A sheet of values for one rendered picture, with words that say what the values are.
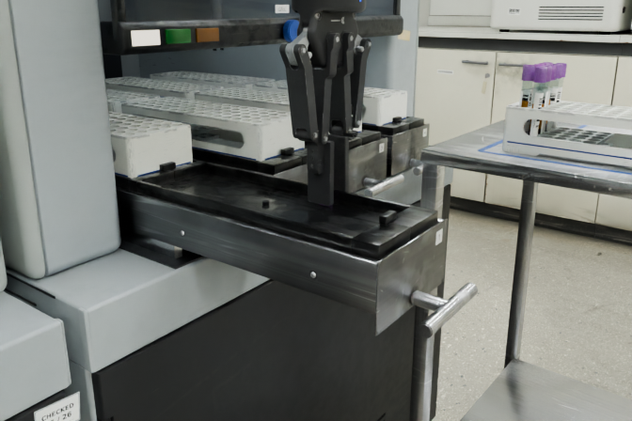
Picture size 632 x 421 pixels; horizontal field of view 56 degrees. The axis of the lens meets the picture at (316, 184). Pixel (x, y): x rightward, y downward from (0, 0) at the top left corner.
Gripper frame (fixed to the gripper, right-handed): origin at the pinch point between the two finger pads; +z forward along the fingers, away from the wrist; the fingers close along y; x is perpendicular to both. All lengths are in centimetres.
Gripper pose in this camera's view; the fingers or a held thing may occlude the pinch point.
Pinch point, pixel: (328, 169)
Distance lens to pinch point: 65.4
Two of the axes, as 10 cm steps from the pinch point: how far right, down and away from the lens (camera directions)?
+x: 8.0, 1.7, -5.7
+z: 0.0, 9.6, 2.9
